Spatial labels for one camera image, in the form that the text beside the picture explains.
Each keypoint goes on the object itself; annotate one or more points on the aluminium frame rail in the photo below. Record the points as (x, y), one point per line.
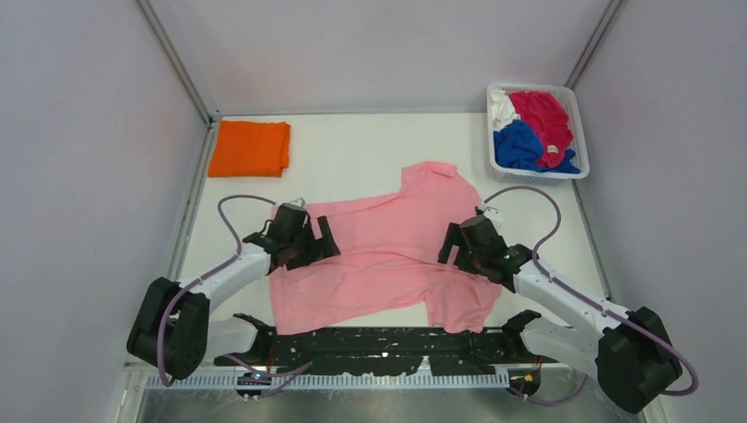
(169, 34)

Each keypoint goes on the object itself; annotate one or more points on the pink t shirt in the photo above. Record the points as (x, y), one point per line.
(389, 247)

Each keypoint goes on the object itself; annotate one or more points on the blue t shirt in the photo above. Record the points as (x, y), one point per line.
(517, 146)

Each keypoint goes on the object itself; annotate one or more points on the folded orange t shirt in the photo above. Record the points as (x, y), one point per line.
(251, 149)

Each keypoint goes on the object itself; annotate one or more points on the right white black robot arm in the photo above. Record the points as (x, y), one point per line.
(628, 353)

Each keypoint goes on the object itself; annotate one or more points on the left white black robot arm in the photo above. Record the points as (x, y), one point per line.
(173, 330)

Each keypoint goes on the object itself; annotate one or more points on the white t shirt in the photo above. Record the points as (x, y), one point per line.
(502, 109)

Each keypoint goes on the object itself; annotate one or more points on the white slotted cable duct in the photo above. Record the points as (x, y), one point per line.
(421, 380)

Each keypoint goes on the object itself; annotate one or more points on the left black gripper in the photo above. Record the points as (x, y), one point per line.
(319, 248)

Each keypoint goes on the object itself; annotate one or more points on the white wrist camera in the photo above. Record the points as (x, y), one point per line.
(491, 213)
(299, 202)

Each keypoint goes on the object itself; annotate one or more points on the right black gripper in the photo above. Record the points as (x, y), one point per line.
(455, 236)

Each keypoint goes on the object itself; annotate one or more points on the white plastic basket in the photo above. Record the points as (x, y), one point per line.
(567, 99)

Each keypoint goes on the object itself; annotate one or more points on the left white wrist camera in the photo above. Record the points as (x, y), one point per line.
(299, 202)

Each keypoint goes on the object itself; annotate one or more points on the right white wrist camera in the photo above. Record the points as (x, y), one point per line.
(491, 213)

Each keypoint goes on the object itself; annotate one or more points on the magenta t shirt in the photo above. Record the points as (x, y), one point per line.
(548, 119)

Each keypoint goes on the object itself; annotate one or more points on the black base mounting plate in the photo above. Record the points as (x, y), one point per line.
(388, 351)

